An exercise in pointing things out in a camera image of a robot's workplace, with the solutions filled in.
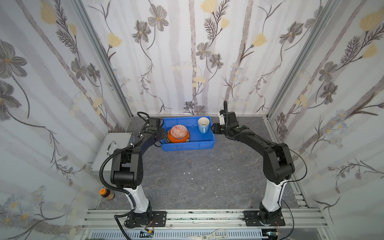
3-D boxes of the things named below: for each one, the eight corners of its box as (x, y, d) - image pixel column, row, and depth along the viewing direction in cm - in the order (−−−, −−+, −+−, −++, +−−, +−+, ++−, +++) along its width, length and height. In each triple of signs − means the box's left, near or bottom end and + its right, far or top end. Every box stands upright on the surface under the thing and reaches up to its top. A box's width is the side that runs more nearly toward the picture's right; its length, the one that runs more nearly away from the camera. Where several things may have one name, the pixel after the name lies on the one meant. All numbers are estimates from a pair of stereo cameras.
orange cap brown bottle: (105, 200, 82) (97, 195, 75) (108, 193, 84) (100, 188, 77) (114, 200, 82) (106, 195, 75) (116, 193, 84) (109, 188, 77)
